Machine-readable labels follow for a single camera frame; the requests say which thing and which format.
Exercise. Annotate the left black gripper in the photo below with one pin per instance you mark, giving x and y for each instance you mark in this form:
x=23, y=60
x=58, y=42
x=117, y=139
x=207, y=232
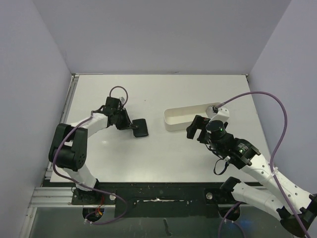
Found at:
x=127, y=122

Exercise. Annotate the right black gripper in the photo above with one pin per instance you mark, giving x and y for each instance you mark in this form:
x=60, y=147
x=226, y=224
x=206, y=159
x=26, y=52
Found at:
x=200, y=130

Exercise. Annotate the black card holder wallet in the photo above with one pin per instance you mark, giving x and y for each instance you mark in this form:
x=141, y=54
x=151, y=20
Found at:
x=140, y=128

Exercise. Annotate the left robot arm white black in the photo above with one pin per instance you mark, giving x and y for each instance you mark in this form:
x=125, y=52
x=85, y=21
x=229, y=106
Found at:
x=68, y=151

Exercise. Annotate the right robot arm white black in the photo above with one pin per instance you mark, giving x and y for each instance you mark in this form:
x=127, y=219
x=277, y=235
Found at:
x=292, y=206

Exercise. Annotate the white oblong plastic tray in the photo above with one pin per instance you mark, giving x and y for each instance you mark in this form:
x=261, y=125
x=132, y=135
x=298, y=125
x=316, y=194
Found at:
x=176, y=119

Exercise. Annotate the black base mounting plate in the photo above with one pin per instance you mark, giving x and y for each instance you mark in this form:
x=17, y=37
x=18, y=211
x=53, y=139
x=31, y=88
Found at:
x=150, y=200

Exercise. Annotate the aluminium frame rail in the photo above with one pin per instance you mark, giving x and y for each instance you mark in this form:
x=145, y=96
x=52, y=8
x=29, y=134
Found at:
x=48, y=197

